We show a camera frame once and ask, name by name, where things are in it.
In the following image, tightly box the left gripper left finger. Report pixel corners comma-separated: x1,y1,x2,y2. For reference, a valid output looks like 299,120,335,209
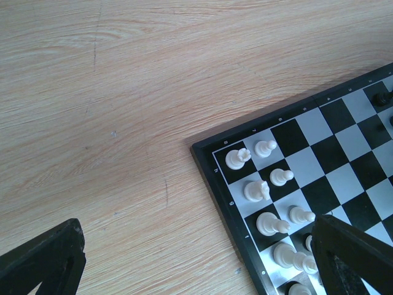
1,218,86,294

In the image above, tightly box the white rook piece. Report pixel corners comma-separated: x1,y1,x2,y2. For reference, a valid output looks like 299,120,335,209
225,148,251,170

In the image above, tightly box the white knight piece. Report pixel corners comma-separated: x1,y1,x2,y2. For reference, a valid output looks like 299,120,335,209
243,180,271,202

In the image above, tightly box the white bishop piece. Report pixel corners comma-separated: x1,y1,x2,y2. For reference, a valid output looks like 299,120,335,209
256,212,290,236

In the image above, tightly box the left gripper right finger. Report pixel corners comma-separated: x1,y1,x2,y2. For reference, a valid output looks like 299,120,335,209
311,214,392,294

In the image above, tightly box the white king piece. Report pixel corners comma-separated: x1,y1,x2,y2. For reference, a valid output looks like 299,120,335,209
273,243,318,275

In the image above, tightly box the black and silver chessboard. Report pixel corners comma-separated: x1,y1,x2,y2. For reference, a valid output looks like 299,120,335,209
191,65,392,294

